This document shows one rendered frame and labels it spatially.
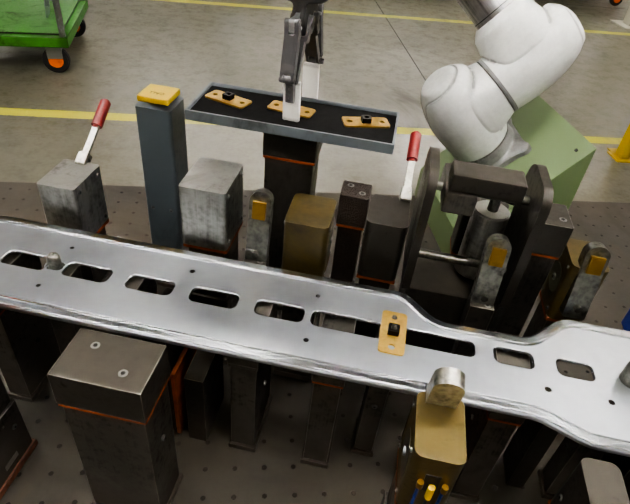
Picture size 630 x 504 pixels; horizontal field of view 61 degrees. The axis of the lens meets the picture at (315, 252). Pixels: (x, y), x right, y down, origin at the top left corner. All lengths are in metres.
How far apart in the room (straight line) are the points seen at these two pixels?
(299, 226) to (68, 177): 0.42
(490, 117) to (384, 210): 0.55
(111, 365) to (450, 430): 0.41
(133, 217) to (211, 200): 0.68
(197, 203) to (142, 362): 0.29
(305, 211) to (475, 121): 0.62
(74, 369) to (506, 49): 1.10
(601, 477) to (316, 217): 0.52
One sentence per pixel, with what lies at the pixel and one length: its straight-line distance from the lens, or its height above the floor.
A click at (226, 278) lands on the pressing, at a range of 0.86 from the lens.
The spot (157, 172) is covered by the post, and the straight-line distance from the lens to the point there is 1.12.
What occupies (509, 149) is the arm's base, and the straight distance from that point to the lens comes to 1.46.
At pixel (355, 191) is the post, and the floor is 1.10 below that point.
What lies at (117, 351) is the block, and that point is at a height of 1.03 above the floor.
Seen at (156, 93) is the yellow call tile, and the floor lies 1.16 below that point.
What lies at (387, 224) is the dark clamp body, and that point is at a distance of 0.87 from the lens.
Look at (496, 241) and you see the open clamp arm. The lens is 0.87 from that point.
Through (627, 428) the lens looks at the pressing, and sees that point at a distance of 0.83.
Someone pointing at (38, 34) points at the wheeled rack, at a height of 0.28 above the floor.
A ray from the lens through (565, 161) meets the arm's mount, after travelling 1.38.
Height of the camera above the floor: 1.57
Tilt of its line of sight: 38 degrees down
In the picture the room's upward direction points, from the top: 7 degrees clockwise
